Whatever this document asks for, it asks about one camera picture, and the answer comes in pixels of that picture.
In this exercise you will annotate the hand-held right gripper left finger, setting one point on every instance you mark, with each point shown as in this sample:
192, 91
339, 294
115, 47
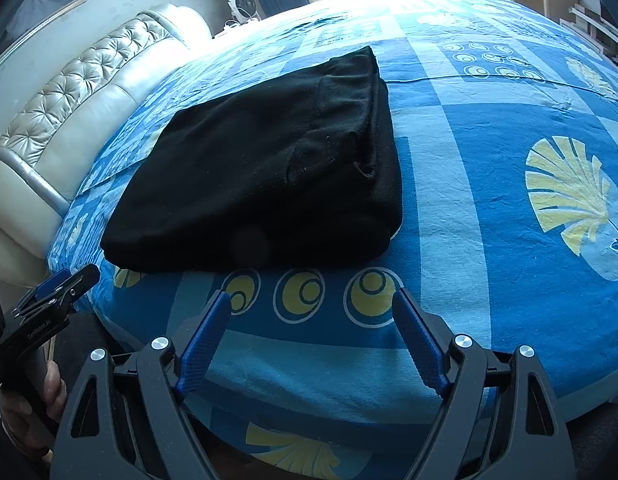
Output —
204, 340

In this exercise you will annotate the blue patterned bed sheet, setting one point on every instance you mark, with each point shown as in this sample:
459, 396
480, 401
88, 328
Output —
464, 185

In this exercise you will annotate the white rack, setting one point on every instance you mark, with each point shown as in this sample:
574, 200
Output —
596, 30

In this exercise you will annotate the cream leather tufted headboard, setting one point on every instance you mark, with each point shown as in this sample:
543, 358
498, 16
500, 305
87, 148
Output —
89, 110

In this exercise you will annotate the white fan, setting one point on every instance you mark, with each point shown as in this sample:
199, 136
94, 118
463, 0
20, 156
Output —
244, 7

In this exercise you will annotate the framed wall picture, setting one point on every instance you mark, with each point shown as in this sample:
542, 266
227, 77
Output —
34, 5

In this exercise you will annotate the person's left hand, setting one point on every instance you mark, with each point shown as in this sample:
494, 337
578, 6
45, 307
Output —
55, 385

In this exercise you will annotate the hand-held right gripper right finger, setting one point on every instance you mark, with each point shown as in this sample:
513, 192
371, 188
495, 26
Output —
419, 340

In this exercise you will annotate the black pants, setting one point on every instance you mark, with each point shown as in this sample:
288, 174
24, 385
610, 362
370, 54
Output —
249, 170

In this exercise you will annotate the cream bed frame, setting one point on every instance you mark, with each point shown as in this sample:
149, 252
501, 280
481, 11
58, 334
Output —
14, 255

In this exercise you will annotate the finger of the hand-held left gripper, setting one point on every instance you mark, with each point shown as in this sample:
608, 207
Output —
81, 280
54, 284

